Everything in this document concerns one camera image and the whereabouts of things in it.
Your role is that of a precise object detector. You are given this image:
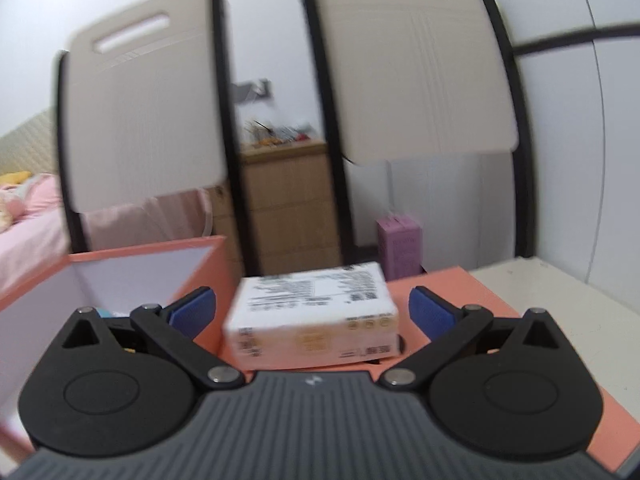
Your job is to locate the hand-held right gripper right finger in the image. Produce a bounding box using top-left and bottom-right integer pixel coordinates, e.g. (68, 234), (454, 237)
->
(378, 286), (583, 390)

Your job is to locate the grey wall fixture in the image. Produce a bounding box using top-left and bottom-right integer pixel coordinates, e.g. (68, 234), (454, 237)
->
(232, 78), (274, 104)

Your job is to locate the small clutter on dresser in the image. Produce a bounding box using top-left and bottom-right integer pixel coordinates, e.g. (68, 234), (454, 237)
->
(242, 119), (317, 149)

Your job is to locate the wooden dresser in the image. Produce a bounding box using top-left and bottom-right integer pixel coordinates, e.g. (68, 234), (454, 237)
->
(209, 140), (353, 277)

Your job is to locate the beige chair with black frame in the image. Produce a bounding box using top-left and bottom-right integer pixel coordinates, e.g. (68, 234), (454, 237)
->
(52, 0), (242, 261)
(297, 0), (540, 281)

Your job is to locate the pink plush doll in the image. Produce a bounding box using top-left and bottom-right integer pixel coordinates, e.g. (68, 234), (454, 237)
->
(0, 192), (27, 232)

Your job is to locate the orange open box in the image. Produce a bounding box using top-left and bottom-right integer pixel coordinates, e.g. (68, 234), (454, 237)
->
(0, 235), (247, 466)

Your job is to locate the purple carton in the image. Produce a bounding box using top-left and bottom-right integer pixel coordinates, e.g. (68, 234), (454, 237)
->
(376, 213), (424, 281)

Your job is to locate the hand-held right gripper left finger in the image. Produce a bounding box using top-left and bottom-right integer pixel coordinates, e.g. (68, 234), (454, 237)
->
(60, 286), (246, 395)

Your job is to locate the white desktop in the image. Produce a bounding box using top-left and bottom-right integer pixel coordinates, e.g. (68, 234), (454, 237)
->
(469, 257), (640, 463)

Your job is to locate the orange box lid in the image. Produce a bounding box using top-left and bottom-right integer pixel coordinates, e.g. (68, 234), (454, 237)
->
(215, 265), (627, 476)

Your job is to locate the pink bed blanket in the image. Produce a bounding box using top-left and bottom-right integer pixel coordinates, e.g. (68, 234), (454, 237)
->
(0, 172), (217, 301)

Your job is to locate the black cable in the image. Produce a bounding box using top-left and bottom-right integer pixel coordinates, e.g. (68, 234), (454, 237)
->
(514, 22), (640, 57)

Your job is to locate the white labelled cardboard box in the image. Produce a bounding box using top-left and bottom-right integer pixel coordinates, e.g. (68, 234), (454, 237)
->
(222, 261), (401, 372)

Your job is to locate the beige quilted headboard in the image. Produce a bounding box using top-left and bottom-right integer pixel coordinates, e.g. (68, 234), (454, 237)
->
(0, 107), (60, 177)

